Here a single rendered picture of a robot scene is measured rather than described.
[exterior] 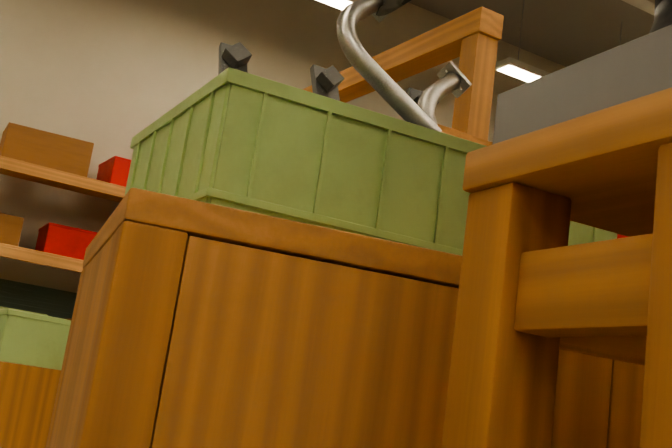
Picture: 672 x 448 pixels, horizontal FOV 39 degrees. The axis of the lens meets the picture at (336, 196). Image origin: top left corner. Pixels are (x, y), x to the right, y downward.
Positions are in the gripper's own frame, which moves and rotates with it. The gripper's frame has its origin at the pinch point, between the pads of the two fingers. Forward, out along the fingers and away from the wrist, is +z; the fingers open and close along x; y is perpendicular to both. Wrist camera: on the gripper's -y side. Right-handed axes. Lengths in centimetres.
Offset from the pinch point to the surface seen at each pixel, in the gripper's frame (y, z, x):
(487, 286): -62, -27, -39
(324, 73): -8.0, 10.5, -3.4
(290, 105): -42.7, -7.9, -10.3
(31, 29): 350, 453, 270
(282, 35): 540, 418, 167
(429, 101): 2.1, 5.7, -17.5
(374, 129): -34.5, -8.9, -18.6
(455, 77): 11.3, 4.5, -16.8
